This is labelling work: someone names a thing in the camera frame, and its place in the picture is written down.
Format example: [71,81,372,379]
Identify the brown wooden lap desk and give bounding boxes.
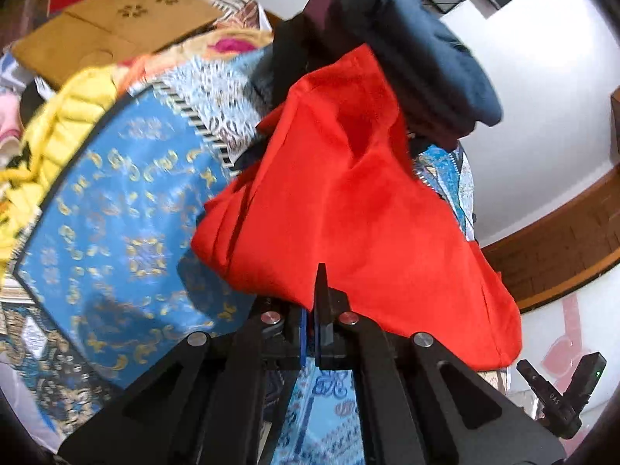
[10,0,222,87]

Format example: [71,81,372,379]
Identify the folded maroon garment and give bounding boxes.
[271,0,462,151]

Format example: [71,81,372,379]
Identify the brown wooden door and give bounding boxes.
[481,85,620,314]

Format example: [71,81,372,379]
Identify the orange pink blanket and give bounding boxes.
[112,28,273,90]

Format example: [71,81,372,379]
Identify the red garment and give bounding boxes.
[191,46,522,370]

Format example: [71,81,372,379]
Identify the folded blue sweater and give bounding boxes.
[341,0,503,132]

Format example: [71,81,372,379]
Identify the yellow garment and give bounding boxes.
[1,65,118,268]

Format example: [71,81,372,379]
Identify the blue patchwork bedspread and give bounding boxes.
[0,0,478,465]

